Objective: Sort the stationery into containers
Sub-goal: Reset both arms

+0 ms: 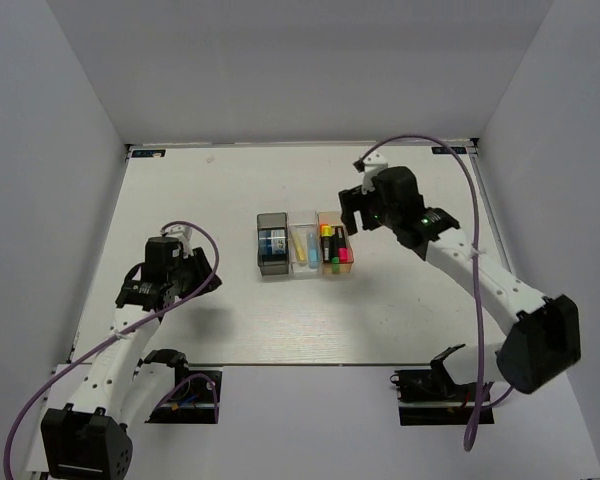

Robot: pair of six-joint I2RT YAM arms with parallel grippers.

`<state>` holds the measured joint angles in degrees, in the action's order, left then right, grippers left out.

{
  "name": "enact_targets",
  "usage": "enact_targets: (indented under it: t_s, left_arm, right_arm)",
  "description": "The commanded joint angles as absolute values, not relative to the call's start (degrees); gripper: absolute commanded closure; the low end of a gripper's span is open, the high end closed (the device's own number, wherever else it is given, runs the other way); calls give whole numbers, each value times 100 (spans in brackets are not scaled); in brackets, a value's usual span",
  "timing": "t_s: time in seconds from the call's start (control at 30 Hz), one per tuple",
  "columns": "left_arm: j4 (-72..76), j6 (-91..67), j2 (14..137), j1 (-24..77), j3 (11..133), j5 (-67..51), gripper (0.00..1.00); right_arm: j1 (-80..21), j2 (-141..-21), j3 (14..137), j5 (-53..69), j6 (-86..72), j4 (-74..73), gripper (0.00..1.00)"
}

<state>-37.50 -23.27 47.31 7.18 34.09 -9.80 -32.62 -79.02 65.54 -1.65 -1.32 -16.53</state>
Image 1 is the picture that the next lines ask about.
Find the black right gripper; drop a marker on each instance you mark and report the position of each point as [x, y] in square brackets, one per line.
[350, 201]

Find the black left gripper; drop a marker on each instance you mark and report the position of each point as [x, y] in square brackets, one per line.
[202, 266]

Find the pink black highlighter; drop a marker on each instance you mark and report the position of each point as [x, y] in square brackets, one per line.
[341, 249]

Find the green black highlighter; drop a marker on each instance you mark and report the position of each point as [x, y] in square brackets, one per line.
[334, 257]

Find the yellow black highlighter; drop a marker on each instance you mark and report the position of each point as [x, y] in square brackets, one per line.
[324, 243]

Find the blue highlighter pen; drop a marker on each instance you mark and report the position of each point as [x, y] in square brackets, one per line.
[313, 250]

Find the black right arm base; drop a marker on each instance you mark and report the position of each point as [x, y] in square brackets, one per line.
[439, 393]

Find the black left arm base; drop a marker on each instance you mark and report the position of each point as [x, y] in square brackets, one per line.
[196, 400]

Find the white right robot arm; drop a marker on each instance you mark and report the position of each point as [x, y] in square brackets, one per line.
[542, 334]

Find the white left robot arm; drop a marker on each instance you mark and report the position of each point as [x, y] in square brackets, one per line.
[89, 437]

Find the orange plastic container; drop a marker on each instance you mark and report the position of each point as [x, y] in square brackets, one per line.
[334, 218]

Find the clear plastic container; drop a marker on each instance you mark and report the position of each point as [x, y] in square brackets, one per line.
[303, 221]

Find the dark grey plastic container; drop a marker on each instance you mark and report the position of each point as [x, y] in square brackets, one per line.
[272, 266]

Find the right corner label sticker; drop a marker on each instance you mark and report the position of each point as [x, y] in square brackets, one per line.
[439, 150]

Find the corner label sticker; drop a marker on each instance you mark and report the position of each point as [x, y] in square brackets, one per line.
[148, 153]
[439, 150]

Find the left corner label sticker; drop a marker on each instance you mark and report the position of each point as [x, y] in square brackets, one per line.
[148, 153]

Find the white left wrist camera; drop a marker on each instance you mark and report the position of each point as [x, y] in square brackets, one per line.
[181, 232]

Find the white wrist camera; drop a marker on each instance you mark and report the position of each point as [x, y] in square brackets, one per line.
[370, 166]
[181, 232]

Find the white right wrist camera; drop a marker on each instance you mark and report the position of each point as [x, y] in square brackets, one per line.
[370, 166]

